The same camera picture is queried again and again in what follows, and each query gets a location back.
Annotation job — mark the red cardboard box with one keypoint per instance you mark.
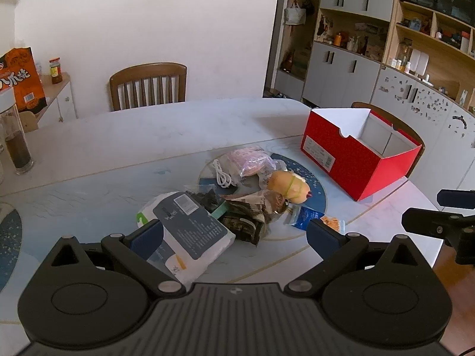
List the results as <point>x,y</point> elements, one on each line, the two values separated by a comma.
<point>352,159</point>

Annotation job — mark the red-lidded sauce jar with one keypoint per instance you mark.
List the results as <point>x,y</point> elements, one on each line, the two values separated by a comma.
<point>55,72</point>

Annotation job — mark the marble patterned desktop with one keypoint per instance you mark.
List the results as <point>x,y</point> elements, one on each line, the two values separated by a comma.
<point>111,137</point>

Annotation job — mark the orange bottle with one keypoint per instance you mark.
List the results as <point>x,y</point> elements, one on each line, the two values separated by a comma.
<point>338,39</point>

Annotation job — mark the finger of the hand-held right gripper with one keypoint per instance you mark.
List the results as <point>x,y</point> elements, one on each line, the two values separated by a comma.
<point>423,222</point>
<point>456,197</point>

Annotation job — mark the glass jar with dark contents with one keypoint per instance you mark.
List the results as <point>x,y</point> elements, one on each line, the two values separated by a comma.
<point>16,144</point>

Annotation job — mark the white tote bag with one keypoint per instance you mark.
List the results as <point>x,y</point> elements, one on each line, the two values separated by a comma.
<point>295,15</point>

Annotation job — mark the red bottle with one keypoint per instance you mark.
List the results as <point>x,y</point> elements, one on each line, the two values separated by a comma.
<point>288,62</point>

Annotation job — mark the wooden slatted chair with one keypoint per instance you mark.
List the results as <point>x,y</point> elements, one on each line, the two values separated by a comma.
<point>148,78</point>

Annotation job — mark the small clear container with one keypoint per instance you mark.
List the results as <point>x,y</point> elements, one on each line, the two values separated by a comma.
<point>39,70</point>

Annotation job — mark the small blue packet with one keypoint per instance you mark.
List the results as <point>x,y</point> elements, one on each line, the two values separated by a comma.
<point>302,218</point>

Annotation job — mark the small orange packet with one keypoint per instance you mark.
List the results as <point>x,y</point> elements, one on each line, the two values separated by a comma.
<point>332,224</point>

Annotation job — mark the silver foil snack packet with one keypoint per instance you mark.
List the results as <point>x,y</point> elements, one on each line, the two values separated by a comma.
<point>252,211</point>

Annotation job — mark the white square canister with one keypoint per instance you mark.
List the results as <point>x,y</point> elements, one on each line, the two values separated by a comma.
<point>413,61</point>
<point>424,63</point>

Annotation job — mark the pink printed bread bag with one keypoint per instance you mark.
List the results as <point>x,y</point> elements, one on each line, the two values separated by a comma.
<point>246,157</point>

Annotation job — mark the white wet wipes pack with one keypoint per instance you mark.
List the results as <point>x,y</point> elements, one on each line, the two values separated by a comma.
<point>196,230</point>

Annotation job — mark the white side cabinet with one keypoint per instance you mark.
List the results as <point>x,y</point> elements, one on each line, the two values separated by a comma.
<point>61,104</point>

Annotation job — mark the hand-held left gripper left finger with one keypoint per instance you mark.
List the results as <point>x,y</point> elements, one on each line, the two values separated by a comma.
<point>146,238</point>

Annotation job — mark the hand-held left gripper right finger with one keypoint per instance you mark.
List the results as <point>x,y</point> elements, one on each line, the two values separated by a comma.
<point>323,241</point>

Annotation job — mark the clear bag of dried leaves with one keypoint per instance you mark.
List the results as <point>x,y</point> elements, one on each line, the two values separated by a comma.
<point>204,198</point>

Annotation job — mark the grey and wood wall cabinet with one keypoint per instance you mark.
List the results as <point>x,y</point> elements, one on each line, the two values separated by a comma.
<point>341,66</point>

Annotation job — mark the white printed sachet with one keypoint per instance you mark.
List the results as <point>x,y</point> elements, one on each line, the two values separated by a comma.
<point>264,180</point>

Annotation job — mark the orange snack bag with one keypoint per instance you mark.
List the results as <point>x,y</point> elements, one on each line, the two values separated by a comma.
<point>26,78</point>

